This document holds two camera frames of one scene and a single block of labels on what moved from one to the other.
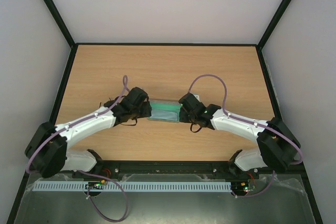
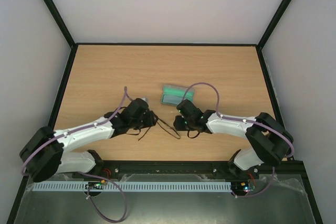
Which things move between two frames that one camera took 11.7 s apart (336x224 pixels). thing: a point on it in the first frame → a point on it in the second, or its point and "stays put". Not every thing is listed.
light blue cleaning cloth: x=163 y=114 → x=171 y=99
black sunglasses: x=108 y=103 → x=150 y=119
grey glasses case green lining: x=165 y=110 → x=172 y=95
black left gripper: x=147 y=110 → x=137 y=128
